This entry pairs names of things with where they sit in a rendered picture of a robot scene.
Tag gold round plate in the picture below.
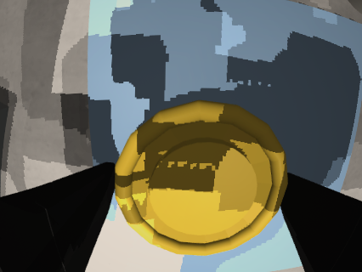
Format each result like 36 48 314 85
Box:
114 99 288 256

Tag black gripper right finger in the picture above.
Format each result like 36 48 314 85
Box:
280 173 362 272

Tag grey dish rack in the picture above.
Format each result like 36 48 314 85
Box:
0 102 9 184

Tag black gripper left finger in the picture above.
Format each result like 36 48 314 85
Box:
0 162 116 272

